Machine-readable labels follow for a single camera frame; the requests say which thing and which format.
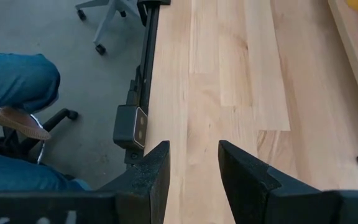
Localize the grey office chair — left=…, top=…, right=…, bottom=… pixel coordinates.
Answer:
left=75, top=0, right=143, bottom=56

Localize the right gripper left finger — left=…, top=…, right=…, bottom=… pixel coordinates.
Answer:
left=99, top=140, right=171, bottom=224

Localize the person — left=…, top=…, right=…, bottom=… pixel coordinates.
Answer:
left=0, top=52, right=92, bottom=192

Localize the raised light wooden board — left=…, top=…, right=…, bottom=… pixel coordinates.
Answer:
left=327, top=0, right=358, bottom=138

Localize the black table level camera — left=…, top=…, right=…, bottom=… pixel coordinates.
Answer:
left=112, top=105, right=149, bottom=151

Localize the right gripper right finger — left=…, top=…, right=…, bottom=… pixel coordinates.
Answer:
left=218, top=139, right=328, bottom=224

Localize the black office chair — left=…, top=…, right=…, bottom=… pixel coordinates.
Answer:
left=0, top=107, right=80, bottom=166

